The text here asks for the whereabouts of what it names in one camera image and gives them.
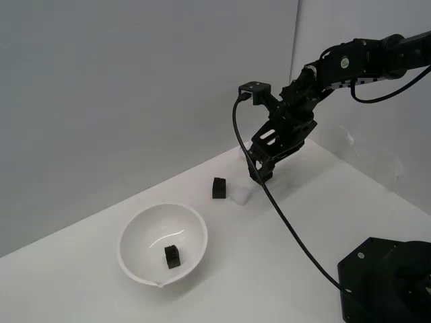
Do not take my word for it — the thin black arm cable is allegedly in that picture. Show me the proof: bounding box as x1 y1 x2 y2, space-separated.
350 65 431 104

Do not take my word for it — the plain white foam box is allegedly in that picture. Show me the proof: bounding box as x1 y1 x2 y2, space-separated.
228 186 252 206

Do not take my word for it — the white bowl with spout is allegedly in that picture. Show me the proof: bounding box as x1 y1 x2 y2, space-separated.
117 203 209 289

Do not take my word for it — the black foam box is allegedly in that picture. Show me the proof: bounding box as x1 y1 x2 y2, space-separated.
211 177 227 199
164 245 182 270

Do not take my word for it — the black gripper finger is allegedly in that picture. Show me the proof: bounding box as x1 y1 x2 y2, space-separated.
262 156 275 179
248 160 269 182

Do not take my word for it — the thick black camera cable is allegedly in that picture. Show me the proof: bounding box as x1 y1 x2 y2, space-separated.
231 94 358 300

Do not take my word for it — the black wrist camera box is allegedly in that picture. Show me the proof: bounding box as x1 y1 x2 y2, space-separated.
238 80 272 106

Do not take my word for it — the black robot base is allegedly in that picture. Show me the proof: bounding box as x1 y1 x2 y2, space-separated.
337 237 431 323

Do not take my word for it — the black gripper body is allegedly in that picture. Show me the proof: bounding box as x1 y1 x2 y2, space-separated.
251 65 329 163

